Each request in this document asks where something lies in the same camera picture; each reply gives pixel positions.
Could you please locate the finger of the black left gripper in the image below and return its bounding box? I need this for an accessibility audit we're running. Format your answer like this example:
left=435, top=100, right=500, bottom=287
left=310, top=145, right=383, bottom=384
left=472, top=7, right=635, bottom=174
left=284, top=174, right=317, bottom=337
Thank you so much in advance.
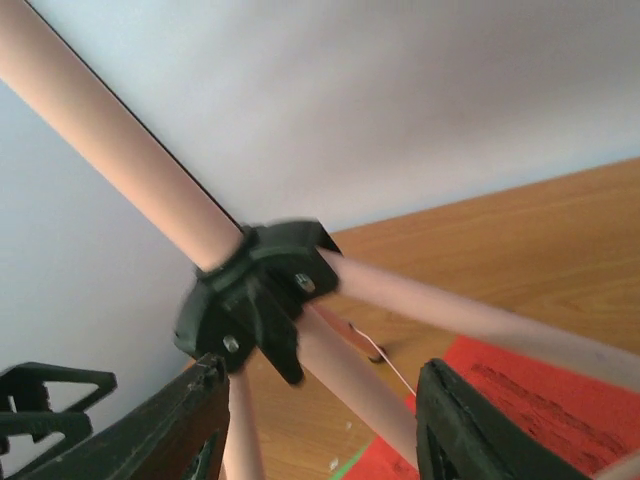
left=1, top=412, right=93, bottom=455
left=1, top=362, right=117, bottom=413

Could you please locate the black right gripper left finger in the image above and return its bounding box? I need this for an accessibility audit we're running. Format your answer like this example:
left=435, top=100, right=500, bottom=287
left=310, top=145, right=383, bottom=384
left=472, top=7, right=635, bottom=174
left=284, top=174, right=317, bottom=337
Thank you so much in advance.
left=24, top=354, right=230, bottom=480

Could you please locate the green sheet music page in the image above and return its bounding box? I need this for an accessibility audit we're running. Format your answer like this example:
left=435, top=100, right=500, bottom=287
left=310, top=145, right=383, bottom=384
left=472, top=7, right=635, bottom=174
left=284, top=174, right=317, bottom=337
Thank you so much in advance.
left=334, top=394, right=419, bottom=474

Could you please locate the red sheet music page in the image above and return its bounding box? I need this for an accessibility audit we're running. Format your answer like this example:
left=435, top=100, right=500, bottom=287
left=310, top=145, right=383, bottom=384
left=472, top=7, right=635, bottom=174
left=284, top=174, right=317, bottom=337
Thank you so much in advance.
left=342, top=334, right=640, bottom=480

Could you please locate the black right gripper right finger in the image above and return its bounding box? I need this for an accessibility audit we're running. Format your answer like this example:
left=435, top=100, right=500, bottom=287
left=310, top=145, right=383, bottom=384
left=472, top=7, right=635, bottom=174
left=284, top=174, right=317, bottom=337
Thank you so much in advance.
left=415, top=359, right=587, bottom=480

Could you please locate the pink music stand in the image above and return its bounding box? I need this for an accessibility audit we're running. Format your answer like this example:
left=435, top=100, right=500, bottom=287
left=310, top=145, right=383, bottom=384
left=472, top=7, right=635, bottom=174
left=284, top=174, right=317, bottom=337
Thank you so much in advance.
left=1, top=1, right=639, bottom=479

